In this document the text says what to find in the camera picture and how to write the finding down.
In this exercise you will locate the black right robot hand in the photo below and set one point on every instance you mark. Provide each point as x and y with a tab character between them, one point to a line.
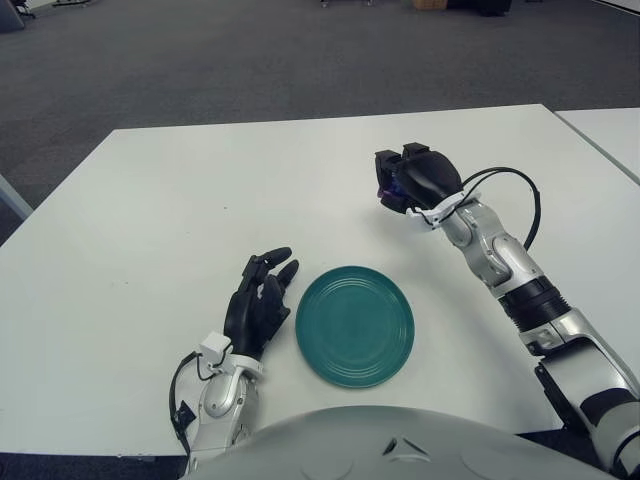
430	175

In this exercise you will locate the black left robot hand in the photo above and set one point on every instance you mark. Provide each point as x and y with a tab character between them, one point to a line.
247	317

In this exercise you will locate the blue purple gum pack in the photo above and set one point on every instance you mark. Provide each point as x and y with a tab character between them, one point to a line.
389	191

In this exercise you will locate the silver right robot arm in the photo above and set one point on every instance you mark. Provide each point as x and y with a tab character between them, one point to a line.
505	255

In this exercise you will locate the teal round plate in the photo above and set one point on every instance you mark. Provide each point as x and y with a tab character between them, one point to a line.
355	327

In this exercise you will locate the brown cardboard box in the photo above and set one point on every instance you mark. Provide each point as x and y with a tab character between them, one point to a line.
430	4

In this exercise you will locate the black bulky object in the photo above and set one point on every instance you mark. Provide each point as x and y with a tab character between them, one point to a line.
480	7

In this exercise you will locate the white adjacent table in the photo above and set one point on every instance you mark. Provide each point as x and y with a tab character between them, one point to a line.
610	135

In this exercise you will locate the grey robot torso shell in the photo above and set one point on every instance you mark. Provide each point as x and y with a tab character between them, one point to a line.
390	450

